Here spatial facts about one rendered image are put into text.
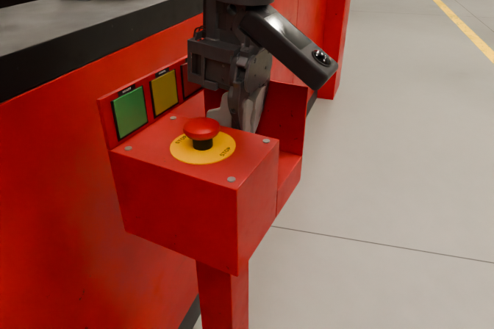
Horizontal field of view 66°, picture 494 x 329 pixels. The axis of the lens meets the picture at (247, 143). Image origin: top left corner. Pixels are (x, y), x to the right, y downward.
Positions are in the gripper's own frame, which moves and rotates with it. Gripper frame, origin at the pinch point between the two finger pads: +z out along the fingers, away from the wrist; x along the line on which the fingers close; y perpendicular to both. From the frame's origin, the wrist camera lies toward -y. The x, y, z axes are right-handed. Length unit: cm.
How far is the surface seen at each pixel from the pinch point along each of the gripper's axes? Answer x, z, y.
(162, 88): 5.7, -7.8, 9.4
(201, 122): 9.8, -7.7, 1.2
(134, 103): 10.6, -7.8, 9.4
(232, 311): 7.9, 25.0, -3.6
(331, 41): -182, 40, 32
